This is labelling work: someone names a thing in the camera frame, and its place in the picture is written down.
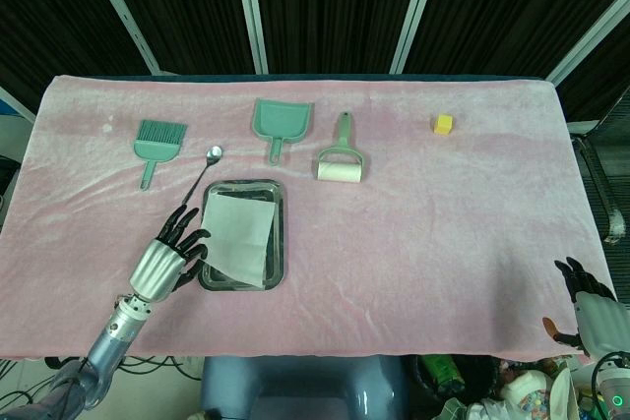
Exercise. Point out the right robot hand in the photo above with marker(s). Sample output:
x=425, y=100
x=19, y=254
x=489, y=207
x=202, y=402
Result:
x=595, y=314

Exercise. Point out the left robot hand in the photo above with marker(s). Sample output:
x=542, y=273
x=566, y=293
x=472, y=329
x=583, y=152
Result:
x=162, y=262

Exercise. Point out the white paper sheet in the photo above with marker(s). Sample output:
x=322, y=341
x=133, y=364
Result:
x=238, y=238

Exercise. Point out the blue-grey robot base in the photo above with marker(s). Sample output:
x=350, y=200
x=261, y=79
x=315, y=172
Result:
x=300, y=385

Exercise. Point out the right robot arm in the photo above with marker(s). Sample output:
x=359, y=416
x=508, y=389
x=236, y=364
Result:
x=612, y=385

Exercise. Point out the metal tray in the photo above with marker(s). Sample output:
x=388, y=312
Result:
x=275, y=248

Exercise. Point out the metal spoon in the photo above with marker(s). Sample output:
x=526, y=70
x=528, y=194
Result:
x=203, y=174

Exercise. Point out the green hand brush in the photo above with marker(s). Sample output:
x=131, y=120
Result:
x=156, y=144

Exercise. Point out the green bottle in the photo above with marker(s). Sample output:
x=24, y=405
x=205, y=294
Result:
x=443, y=371

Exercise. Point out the green dustpan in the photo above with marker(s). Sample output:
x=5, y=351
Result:
x=281, y=125

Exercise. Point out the green lint roller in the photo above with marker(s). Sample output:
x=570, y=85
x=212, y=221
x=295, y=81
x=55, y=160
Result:
x=342, y=157

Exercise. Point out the pink table cloth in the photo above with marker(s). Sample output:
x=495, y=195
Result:
x=394, y=223

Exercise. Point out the yellow cube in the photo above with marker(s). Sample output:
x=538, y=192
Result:
x=442, y=124

